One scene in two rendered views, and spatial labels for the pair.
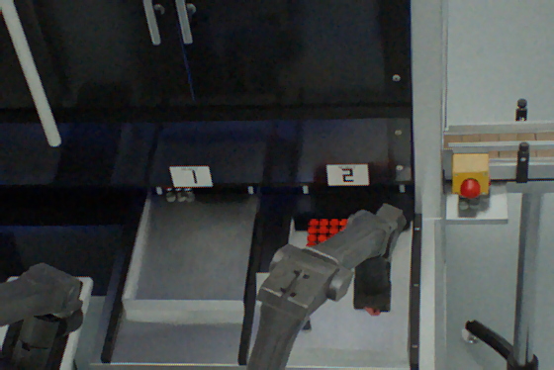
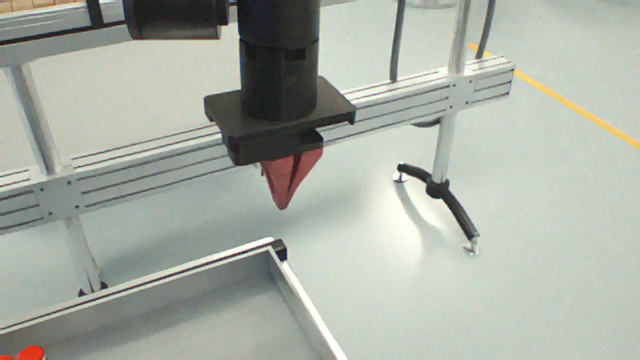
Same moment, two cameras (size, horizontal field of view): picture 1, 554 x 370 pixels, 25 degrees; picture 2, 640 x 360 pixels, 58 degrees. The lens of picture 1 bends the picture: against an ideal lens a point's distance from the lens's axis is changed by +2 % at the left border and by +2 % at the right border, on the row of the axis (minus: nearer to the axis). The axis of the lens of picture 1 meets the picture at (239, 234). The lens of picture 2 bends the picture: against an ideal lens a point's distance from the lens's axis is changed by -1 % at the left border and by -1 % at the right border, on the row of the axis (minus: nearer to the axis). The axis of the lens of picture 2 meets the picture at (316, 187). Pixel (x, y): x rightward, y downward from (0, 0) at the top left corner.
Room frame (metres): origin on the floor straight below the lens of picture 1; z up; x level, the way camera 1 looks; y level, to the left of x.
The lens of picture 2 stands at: (1.65, 0.09, 1.33)
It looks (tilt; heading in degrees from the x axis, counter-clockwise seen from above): 38 degrees down; 229
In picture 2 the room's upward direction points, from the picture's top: straight up
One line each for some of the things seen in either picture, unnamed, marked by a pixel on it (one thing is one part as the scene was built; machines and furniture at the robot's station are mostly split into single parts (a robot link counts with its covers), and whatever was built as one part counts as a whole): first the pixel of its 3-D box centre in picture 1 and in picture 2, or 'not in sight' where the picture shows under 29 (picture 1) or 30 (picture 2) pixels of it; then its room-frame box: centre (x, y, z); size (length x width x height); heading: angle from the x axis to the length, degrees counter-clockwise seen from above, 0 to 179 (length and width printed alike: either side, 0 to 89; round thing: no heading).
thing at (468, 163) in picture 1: (470, 171); not in sight; (1.76, -0.50, 0.99); 0.08 x 0.07 x 0.07; 165
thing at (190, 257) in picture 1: (194, 244); not in sight; (1.79, 0.10, 0.90); 0.34 x 0.26 x 0.04; 165
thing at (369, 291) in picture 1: (371, 276); (279, 80); (1.41, -0.22, 1.13); 0.10 x 0.07 x 0.07; 165
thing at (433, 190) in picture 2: not in sight; (435, 196); (0.29, -0.84, 0.07); 0.50 x 0.08 x 0.14; 75
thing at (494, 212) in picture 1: (476, 198); not in sight; (1.79, -0.52, 0.87); 0.14 x 0.13 x 0.02; 165
